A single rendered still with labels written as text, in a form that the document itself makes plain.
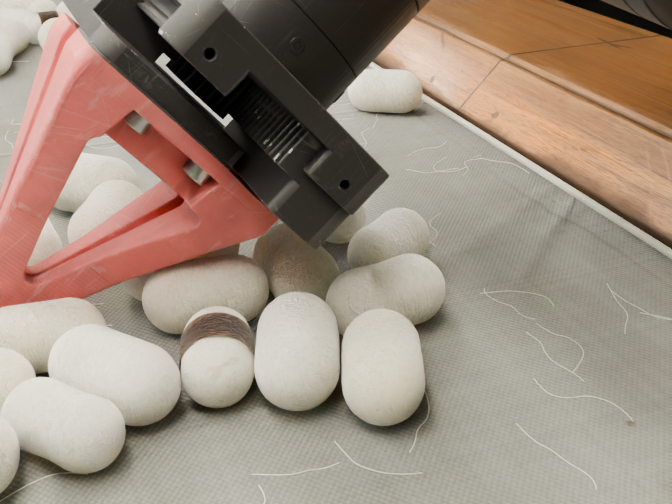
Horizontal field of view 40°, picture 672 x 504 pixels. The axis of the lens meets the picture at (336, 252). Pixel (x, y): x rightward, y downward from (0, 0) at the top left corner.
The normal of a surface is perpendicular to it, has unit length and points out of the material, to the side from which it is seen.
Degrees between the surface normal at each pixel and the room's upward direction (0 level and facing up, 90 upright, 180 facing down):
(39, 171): 103
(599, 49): 0
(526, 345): 0
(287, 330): 10
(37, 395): 19
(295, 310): 1
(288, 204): 90
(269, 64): 90
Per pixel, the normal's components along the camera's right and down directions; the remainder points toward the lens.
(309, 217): 0.37, 0.41
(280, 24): 0.23, 0.29
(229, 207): 0.11, 0.65
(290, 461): -0.02, -0.89
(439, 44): -0.67, -0.51
